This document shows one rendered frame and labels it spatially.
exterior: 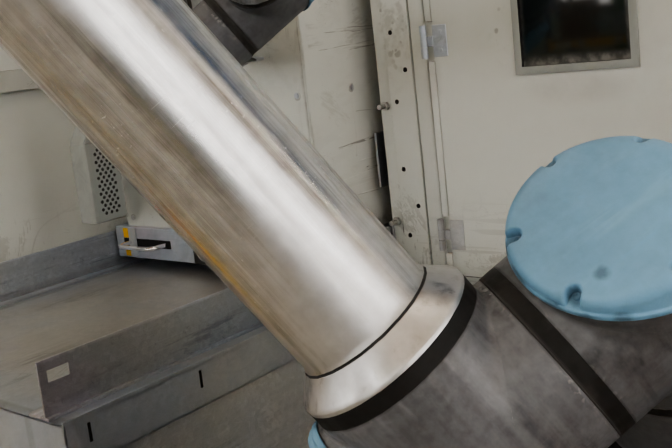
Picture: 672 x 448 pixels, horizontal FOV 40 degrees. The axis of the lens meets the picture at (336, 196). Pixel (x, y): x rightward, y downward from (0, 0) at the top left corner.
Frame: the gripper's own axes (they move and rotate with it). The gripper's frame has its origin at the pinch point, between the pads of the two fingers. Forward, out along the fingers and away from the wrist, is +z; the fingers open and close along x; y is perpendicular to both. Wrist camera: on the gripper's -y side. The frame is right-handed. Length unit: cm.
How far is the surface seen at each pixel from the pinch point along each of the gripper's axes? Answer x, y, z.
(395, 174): -18.7, 19.4, 16.0
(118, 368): -45, 3, -34
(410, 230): -27.9, 21.4, 17.5
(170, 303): -39.4, -12.2, -1.9
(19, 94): -1, -54, 8
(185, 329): -41.5, 5.6, -24.3
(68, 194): -19, -51, 19
